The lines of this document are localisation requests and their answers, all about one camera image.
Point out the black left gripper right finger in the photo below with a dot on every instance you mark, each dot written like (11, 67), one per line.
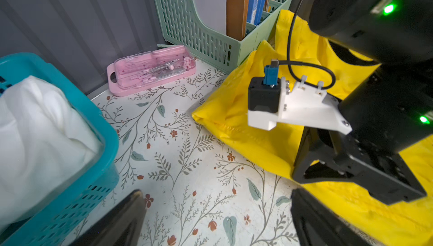
(317, 226)

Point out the teal plastic basket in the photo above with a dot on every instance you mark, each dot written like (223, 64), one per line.
(57, 219)

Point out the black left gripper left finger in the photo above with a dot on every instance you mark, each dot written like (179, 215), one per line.
(120, 227)

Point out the brown board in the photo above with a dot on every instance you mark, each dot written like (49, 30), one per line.
(236, 15)

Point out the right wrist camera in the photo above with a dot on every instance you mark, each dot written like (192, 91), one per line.
(282, 97)

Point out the floral table mat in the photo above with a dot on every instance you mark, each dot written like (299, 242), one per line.
(198, 191)

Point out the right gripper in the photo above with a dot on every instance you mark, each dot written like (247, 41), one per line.
(389, 111)

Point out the pink plastic box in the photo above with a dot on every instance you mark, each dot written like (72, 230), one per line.
(135, 73)

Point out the green file organizer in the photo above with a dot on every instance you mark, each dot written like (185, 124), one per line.
(181, 25)

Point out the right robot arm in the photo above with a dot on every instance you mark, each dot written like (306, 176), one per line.
(390, 32)

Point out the white shorts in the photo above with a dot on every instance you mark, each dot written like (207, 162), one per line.
(45, 146)

